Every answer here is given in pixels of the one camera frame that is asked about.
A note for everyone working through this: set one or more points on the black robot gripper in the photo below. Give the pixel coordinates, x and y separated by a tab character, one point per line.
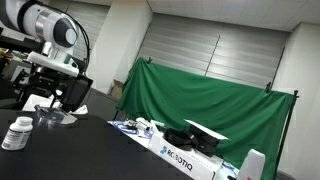
42	84

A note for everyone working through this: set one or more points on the white pill bottle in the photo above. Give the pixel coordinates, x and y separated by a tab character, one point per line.
18	134

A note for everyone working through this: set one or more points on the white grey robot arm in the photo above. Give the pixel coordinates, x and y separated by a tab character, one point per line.
59	30

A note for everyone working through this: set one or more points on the clear plastic container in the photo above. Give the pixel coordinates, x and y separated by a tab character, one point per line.
53	117

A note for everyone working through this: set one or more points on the brown cardboard box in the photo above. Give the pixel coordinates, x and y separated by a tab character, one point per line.
116	90

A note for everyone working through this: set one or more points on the black open box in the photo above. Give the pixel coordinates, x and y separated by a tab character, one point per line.
207	139

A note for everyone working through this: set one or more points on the white Robotiq cardboard box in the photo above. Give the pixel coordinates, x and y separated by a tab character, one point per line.
193	163

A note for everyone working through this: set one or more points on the green backdrop cloth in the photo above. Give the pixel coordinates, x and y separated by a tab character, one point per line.
250	117

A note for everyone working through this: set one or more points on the black backdrop stand pole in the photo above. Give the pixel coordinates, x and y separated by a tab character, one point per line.
285	131

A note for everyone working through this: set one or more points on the white camera stand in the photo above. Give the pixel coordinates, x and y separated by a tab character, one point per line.
252	166

